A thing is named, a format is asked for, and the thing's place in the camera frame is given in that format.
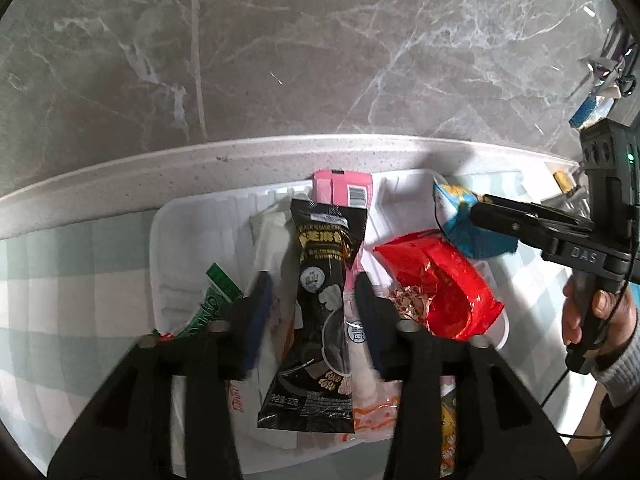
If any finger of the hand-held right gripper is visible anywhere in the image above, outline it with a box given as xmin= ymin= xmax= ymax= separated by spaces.
xmin=482 ymin=195 xmax=593 ymax=231
xmin=470 ymin=202 xmax=593 ymax=256

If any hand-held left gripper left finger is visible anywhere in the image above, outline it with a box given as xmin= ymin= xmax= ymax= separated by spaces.
xmin=47 ymin=271 xmax=274 ymax=480

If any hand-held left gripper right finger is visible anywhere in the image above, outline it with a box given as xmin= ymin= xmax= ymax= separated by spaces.
xmin=352 ymin=271 xmax=583 ymax=480

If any red patterned candy packet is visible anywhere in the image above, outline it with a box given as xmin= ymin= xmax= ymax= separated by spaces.
xmin=385 ymin=285 xmax=436 ymax=322

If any light blue snack bag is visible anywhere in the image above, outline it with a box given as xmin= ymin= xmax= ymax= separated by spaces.
xmin=432 ymin=180 xmax=518 ymax=259

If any green snack packet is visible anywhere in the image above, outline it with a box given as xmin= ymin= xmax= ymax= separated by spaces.
xmin=172 ymin=262 xmax=243 ymax=341

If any black cookie packet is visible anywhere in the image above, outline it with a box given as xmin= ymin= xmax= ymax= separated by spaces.
xmin=257 ymin=199 xmax=368 ymax=433

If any red snack bag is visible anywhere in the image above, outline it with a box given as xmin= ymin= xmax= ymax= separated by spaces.
xmin=372 ymin=230 xmax=506 ymax=343

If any white plastic tray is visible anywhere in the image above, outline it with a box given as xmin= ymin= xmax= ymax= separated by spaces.
xmin=150 ymin=170 xmax=511 ymax=471

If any pink snack packet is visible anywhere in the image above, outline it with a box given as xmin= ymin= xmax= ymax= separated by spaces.
xmin=312 ymin=170 xmax=403 ymax=436

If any person's right forearm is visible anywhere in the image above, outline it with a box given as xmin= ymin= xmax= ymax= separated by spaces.
xmin=592 ymin=337 xmax=640 ymax=431

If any person's right hand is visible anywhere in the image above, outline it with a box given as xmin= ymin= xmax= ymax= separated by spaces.
xmin=561 ymin=275 xmax=640 ymax=368

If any blue utensil cup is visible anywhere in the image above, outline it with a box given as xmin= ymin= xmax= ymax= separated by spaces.
xmin=569 ymin=96 xmax=608 ymax=129

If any green white checkered tablecloth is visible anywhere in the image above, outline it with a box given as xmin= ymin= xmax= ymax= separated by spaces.
xmin=0 ymin=170 xmax=606 ymax=466

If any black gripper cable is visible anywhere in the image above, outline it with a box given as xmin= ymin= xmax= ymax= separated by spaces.
xmin=540 ymin=360 xmax=618 ymax=442

